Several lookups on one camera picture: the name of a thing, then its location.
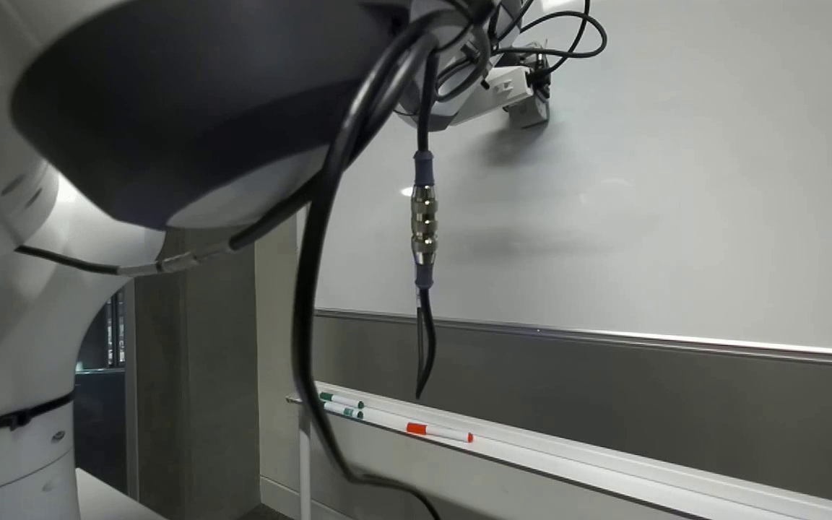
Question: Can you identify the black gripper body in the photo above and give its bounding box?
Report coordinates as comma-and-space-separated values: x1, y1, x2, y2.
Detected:
523, 54, 555, 100

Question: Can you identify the large whiteboard panel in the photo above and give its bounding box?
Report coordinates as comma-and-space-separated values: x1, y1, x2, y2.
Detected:
313, 0, 832, 368

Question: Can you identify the red capped marker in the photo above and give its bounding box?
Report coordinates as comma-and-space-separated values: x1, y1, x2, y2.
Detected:
401, 419, 480, 448

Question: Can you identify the green capped marker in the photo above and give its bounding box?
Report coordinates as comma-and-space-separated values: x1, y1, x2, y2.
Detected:
314, 397, 366, 425
317, 387, 366, 412

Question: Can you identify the white marker tray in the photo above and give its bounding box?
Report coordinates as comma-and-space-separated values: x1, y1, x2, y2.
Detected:
284, 379, 832, 520

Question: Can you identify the white table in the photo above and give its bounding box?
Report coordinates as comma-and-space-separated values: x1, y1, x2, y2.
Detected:
73, 467, 171, 520

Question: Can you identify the thin black looped cable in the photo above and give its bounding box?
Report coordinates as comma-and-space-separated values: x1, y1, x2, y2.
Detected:
453, 0, 612, 81

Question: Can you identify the thick black cable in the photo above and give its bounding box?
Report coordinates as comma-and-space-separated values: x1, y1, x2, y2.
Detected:
291, 17, 443, 520

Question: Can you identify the black cable with grey sleeve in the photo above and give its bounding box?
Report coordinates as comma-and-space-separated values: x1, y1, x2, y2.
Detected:
12, 171, 326, 283

